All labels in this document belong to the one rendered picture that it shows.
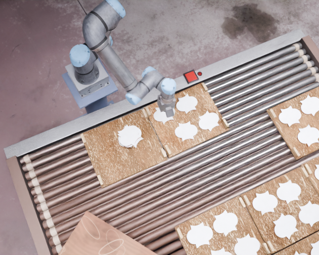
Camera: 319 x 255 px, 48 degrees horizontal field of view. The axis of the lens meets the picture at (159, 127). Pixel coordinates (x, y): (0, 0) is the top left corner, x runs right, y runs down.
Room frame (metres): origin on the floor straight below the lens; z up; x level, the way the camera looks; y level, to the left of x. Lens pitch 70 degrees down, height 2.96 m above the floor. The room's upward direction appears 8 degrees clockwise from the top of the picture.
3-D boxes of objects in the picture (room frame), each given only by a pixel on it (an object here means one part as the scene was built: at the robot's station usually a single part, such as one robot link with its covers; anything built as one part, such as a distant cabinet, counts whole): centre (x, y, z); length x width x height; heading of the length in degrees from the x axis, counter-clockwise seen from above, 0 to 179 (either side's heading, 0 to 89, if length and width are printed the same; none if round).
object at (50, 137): (1.01, -0.01, 0.89); 2.08 x 0.09 x 0.06; 122
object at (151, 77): (0.87, 0.07, 1.29); 0.11 x 0.11 x 0.08; 56
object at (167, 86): (0.83, -0.02, 1.29); 0.09 x 0.08 x 0.11; 56
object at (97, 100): (1.01, 0.48, 0.44); 0.38 x 0.38 x 0.87; 38
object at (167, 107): (0.80, -0.03, 1.13); 0.12 x 0.09 x 0.16; 27
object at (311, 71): (0.78, -0.16, 0.90); 1.95 x 0.05 x 0.05; 122
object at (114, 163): (0.59, 0.19, 0.93); 0.41 x 0.35 x 0.02; 122
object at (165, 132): (0.82, -0.16, 0.93); 0.41 x 0.35 x 0.02; 123
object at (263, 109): (0.70, -0.21, 0.90); 1.95 x 0.05 x 0.05; 122
